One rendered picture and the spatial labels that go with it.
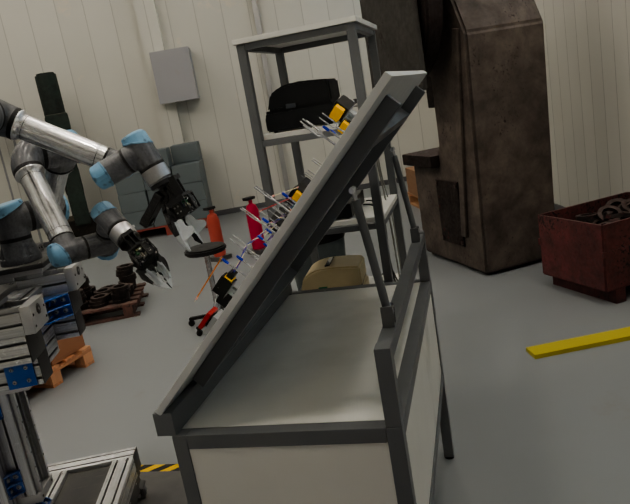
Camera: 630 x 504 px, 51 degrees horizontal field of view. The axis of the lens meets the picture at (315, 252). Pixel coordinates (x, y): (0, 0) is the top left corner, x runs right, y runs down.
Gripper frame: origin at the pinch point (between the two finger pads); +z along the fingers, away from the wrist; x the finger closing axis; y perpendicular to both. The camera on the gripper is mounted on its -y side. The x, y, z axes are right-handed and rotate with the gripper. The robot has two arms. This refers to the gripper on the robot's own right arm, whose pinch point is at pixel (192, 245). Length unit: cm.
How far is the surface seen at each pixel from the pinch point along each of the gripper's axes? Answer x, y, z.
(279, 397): -12.6, 5.0, 47.8
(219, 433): -31, -5, 44
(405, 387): -11, 37, 60
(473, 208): 344, 40, 91
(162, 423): -32, -17, 35
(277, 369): 6.3, -0.9, 45.7
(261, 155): 91, 0, -16
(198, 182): 705, -317, -58
